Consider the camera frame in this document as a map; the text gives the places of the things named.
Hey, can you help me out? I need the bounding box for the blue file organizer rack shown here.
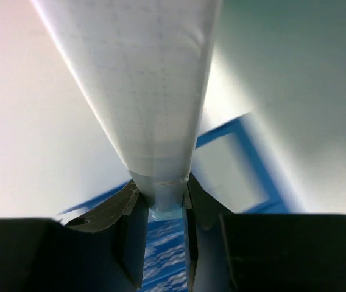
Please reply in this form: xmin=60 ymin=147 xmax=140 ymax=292
xmin=57 ymin=112 xmax=292 ymax=292

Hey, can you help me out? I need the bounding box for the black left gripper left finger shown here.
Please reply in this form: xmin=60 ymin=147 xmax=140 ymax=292
xmin=0 ymin=182 xmax=148 ymax=291

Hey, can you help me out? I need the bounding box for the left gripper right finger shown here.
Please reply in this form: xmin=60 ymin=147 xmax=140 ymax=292
xmin=183 ymin=176 xmax=346 ymax=291

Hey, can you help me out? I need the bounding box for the green folder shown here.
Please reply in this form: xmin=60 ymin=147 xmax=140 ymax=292
xmin=33 ymin=1 xmax=222 ymax=220

